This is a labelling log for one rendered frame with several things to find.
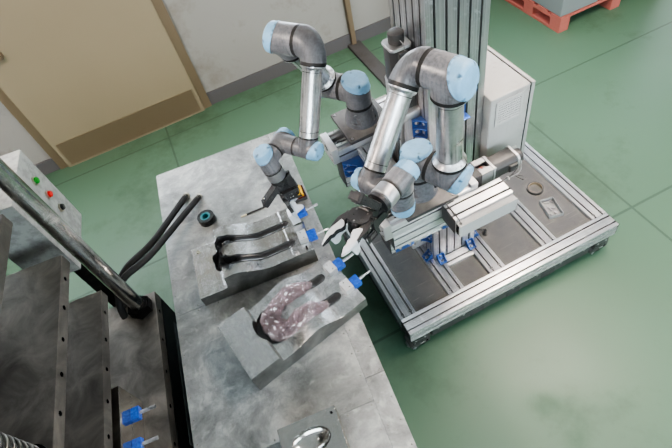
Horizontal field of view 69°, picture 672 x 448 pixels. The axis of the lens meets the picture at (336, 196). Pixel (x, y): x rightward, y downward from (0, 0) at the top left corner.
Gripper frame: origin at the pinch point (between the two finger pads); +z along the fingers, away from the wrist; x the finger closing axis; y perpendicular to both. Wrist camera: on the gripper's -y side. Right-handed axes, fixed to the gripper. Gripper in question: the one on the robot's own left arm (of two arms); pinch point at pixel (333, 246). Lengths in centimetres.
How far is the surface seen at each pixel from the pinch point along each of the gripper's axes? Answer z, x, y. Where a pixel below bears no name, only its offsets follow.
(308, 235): -21, 51, 49
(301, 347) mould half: 16, 24, 56
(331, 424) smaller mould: 29, -1, 59
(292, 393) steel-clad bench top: 29, 19, 63
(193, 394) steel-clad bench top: 52, 49, 59
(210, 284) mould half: 19, 73, 50
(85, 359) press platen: 67, 72, 32
